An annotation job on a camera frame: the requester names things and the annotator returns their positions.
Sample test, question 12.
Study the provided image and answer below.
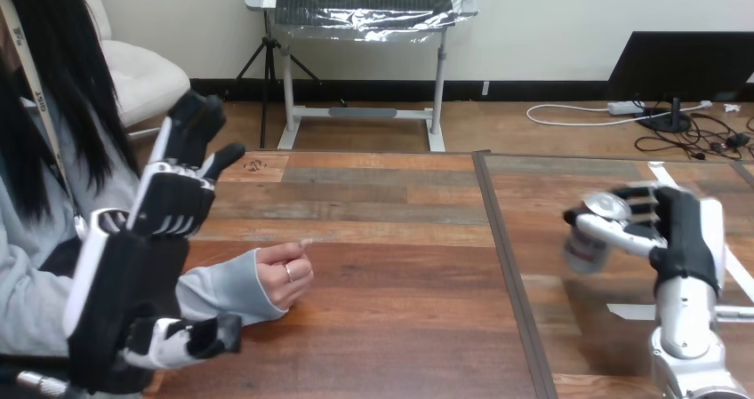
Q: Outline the person's hand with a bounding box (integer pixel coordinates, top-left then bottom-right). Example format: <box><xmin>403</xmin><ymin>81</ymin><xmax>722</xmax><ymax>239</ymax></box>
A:
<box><xmin>255</xmin><ymin>238</ymin><xmax>316</xmax><ymax>313</ymax></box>

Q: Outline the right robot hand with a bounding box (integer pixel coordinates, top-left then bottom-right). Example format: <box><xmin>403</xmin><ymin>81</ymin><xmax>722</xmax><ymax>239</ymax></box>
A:
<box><xmin>561</xmin><ymin>183</ymin><xmax>726</xmax><ymax>296</ymax></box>

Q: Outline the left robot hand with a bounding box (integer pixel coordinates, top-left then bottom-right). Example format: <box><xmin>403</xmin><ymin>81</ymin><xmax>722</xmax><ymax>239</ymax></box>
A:
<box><xmin>62</xmin><ymin>89</ymin><xmax>247</xmax><ymax>395</ymax></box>

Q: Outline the red and white drink can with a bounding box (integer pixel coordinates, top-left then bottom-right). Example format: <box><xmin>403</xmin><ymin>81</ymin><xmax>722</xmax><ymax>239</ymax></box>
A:
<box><xmin>562</xmin><ymin>192</ymin><xmax>632</xmax><ymax>277</ymax></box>

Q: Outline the person's forearm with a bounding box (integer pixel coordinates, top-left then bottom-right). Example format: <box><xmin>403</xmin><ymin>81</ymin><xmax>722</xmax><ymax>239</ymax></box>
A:
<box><xmin>175</xmin><ymin>248</ymin><xmax>291</xmax><ymax>328</ymax></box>

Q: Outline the person's body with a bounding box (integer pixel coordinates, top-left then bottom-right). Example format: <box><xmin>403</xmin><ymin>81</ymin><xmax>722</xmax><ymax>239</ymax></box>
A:
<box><xmin>0</xmin><ymin>0</ymin><xmax>146</xmax><ymax>399</ymax></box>

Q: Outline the white power strip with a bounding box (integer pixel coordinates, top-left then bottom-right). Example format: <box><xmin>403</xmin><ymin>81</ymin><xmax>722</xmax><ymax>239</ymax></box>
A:
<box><xmin>606</xmin><ymin>100</ymin><xmax>646</xmax><ymax>116</ymax></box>

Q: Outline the dark screen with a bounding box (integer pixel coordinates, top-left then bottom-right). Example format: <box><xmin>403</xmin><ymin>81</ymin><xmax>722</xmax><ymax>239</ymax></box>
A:
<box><xmin>605</xmin><ymin>30</ymin><xmax>754</xmax><ymax>134</ymax></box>

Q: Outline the white desk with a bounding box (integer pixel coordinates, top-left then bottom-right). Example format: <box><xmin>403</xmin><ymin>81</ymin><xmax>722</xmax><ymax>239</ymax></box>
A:
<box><xmin>244</xmin><ymin>0</ymin><xmax>482</xmax><ymax>153</ymax></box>

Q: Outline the white cushioned chair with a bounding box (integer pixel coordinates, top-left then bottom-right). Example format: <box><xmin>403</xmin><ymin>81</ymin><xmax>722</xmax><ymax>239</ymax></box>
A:
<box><xmin>70</xmin><ymin>0</ymin><xmax>191</xmax><ymax>140</ymax></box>

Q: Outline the black tripod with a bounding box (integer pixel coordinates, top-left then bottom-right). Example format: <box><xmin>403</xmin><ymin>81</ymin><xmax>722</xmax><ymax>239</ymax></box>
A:
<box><xmin>235</xmin><ymin>10</ymin><xmax>323</xmax><ymax>150</ymax></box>

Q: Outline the foil sheet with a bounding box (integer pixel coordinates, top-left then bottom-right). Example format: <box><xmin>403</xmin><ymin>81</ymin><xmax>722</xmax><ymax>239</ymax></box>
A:
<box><xmin>273</xmin><ymin>0</ymin><xmax>483</xmax><ymax>44</ymax></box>

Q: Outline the tangle of cables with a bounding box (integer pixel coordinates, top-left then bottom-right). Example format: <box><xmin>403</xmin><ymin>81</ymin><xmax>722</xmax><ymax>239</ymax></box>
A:
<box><xmin>525</xmin><ymin>98</ymin><xmax>754</xmax><ymax>163</ymax></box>

